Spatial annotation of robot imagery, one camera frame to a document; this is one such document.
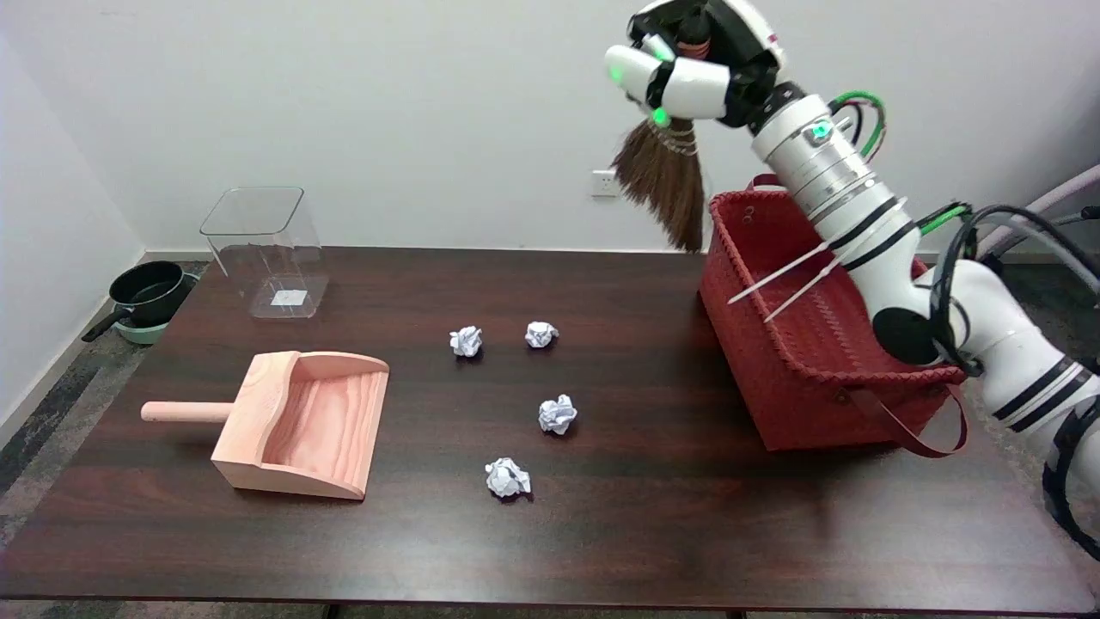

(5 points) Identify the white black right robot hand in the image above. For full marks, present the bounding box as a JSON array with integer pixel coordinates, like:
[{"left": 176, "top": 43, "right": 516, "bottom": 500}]
[{"left": 604, "top": 0, "right": 804, "bottom": 130}]

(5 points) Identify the green pot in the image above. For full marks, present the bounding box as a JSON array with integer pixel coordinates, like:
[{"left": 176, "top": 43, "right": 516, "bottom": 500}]
[{"left": 113, "top": 272, "right": 200, "bottom": 346}]

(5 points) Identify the brown straw hand broom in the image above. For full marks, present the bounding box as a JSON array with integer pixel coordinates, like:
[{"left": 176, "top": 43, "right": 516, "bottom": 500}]
[{"left": 612, "top": 19, "right": 712, "bottom": 254}]

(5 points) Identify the white grey chair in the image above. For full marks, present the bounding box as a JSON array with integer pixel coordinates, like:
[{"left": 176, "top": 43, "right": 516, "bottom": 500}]
[{"left": 980, "top": 163, "right": 1100, "bottom": 263}]

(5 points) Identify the green wrist cable loop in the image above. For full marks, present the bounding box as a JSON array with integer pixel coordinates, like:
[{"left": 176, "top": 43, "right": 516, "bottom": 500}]
[{"left": 829, "top": 90, "right": 886, "bottom": 160}]

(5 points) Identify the clear plastic container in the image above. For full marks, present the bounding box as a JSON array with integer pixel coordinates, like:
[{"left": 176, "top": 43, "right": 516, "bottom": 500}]
[{"left": 199, "top": 187, "right": 331, "bottom": 321}]

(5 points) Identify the black frying pan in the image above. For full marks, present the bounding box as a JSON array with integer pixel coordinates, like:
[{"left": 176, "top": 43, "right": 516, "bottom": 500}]
[{"left": 82, "top": 260, "right": 192, "bottom": 343}]

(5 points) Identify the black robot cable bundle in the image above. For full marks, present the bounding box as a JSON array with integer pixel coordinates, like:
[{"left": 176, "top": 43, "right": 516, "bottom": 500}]
[{"left": 931, "top": 203, "right": 1100, "bottom": 561}]

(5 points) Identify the red woven basket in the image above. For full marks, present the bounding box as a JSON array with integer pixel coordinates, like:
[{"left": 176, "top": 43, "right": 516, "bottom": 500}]
[{"left": 698, "top": 174, "right": 969, "bottom": 459}]

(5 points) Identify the light wooden dustpan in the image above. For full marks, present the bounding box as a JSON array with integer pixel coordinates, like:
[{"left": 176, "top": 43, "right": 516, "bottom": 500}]
[{"left": 141, "top": 350, "right": 391, "bottom": 501}]

